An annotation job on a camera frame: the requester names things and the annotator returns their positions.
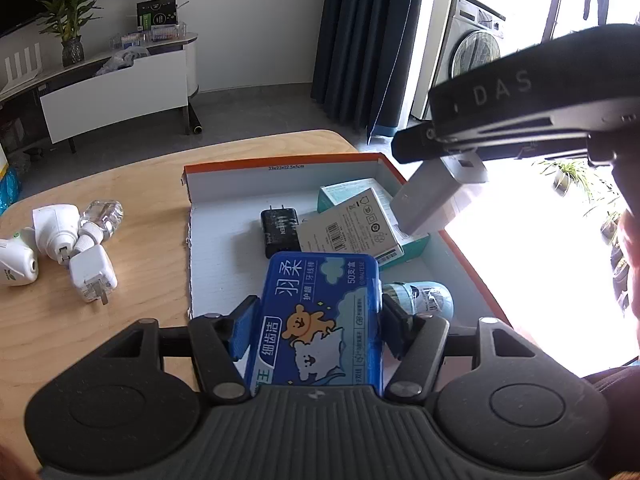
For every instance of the white labelled product box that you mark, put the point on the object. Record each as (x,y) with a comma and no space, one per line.
(350,230)

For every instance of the teal bandage box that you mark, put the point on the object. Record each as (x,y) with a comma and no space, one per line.
(345,192)

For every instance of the orange cardboard box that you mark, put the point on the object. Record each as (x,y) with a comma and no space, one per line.
(225,240)

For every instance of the bamboo plant in dark vase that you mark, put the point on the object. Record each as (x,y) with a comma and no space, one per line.
(72,52)

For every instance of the white and yellow carton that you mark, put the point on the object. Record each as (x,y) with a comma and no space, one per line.
(3,160)

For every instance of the black rolled mat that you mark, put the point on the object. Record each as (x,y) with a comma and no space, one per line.
(195,122)

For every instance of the silver washing machine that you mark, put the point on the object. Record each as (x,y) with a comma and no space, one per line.
(475,50)

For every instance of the blue dental floss box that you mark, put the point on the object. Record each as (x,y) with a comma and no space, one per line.
(315,320)

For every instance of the blue plastic bag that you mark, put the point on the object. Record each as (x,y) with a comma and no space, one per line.
(7,190)

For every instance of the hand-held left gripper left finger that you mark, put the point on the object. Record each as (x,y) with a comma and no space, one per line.
(242,330)

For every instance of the crumpled clear plastic bag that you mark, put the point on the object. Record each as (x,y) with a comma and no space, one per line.
(122,60)

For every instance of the clear plastic organiser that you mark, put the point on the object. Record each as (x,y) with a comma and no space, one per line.
(150,35)

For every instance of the black charger plug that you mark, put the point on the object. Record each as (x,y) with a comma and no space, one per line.
(280,232)

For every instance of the white and dark TV cabinet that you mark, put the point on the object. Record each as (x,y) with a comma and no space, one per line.
(115,95)

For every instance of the clear liquid refill bottle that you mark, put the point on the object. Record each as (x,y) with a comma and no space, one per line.
(102,215)

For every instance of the white charger cube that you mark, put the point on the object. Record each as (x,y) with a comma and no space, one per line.
(92,272)

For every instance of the light blue roll-on bottle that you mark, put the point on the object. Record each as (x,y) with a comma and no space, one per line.
(425,300)

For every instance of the dark blue curtain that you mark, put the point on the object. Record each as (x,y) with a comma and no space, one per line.
(360,35)

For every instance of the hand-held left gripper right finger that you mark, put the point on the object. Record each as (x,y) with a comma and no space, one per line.
(395,330)

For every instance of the black box with green print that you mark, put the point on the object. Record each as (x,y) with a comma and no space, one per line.
(157,12)

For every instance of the white router with antennas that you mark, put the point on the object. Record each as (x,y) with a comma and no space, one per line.
(22,70)

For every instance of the spindly green potted plant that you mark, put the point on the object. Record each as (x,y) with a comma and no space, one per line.
(565,175)

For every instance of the person's right forearm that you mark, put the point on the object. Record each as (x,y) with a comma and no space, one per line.
(631,260)

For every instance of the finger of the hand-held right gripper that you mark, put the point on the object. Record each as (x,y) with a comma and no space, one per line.
(415,142)

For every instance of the plain white oblong box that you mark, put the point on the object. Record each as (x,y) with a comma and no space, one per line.
(430,200)

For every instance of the white plug-in repellent heater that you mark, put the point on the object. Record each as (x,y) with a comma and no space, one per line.
(15,260)
(55,225)

